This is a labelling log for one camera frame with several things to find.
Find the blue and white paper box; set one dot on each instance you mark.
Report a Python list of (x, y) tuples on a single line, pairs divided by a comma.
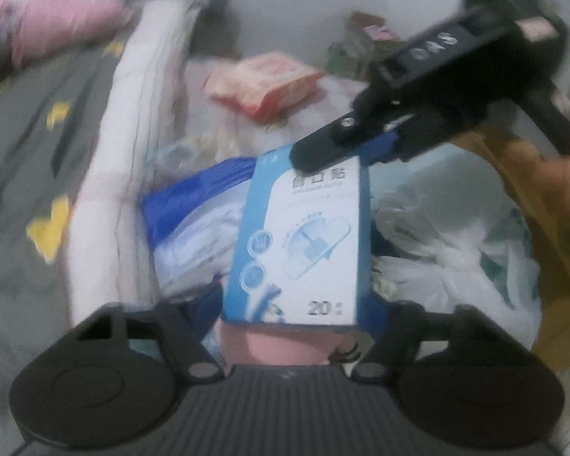
[(304, 247)]

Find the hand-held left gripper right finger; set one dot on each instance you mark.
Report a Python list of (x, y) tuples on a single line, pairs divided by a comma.
[(384, 320)]

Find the pink quilt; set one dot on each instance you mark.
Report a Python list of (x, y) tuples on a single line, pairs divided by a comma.
[(42, 23)]

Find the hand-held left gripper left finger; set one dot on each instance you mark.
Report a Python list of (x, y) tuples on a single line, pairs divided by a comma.
[(204, 308)]

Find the green container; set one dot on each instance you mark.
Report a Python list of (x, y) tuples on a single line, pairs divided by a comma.
[(337, 59)]

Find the large cardboard box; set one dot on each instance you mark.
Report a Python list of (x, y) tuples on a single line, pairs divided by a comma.
[(560, 285)]

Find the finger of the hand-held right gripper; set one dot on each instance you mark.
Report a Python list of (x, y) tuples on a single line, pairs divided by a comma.
[(325, 145), (389, 147)]

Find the grey bed sheet yellow print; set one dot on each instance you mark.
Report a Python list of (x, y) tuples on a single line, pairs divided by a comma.
[(19, 161)]

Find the white plastic bag blue print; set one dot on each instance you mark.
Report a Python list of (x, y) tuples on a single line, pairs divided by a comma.
[(432, 266)]

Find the blue and white wipes pack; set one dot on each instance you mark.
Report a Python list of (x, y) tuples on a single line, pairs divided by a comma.
[(190, 228)]

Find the pink tissue packet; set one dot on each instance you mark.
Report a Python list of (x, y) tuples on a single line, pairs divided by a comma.
[(266, 80)]

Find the cardboard boxes by wall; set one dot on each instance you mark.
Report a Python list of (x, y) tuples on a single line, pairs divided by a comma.
[(368, 33)]

